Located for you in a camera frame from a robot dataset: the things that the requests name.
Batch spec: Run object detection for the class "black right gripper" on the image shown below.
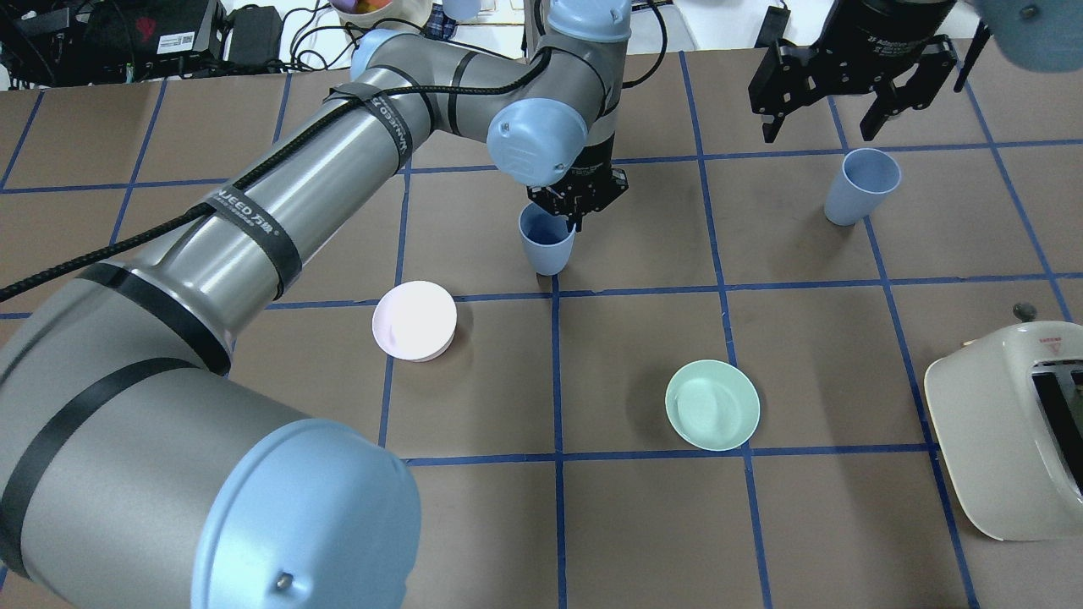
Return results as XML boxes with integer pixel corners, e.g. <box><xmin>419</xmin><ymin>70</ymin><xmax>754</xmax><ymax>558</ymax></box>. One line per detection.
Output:
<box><xmin>748</xmin><ymin>1</ymin><xmax>958</xmax><ymax>144</ymax></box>

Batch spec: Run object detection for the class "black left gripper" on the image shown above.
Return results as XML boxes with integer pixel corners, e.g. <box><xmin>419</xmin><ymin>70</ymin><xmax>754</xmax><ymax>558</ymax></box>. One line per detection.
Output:
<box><xmin>526</xmin><ymin>135</ymin><xmax>628</xmax><ymax>234</ymax></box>

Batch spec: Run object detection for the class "blue cup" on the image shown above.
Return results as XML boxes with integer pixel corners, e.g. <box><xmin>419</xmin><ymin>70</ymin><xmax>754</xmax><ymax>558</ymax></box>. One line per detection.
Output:
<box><xmin>518</xmin><ymin>203</ymin><xmax>576</xmax><ymax>277</ymax></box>
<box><xmin>824</xmin><ymin>147</ymin><xmax>904</xmax><ymax>226</ymax></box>

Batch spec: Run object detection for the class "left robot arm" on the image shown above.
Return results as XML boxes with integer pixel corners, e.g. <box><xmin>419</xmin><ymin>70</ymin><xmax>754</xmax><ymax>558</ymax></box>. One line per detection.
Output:
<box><xmin>1</xmin><ymin>1</ymin><xmax>632</xmax><ymax>608</ymax></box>

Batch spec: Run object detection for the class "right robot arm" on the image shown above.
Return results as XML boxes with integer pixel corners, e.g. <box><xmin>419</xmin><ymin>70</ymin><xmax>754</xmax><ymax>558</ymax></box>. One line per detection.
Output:
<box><xmin>748</xmin><ymin>1</ymin><xmax>1082</xmax><ymax>143</ymax></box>

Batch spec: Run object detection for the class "pink bowl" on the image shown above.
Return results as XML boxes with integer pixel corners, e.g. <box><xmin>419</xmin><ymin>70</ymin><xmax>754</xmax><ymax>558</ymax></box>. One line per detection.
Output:
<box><xmin>371</xmin><ymin>281</ymin><xmax>458</xmax><ymax>362</ymax></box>

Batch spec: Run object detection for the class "mint green bowl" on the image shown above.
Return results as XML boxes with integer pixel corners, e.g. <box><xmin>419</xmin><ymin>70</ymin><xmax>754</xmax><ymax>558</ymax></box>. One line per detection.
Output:
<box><xmin>664</xmin><ymin>359</ymin><xmax>761</xmax><ymax>453</ymax></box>

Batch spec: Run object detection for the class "bowl of foam blocks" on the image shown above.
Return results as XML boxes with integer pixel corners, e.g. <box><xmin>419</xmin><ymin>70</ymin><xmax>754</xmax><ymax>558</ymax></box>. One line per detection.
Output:
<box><xmin>329</xmin><ymin>1</ymin><xmax>433</xmax><ymax>30</ymax></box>

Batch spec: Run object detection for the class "cream toaster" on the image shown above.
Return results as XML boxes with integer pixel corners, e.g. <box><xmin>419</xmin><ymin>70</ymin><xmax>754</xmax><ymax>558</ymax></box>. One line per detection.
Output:
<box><xmin>923</xmin><ymin>321</ymin><xmax>1082</xmax><ymax>542</ymax></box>

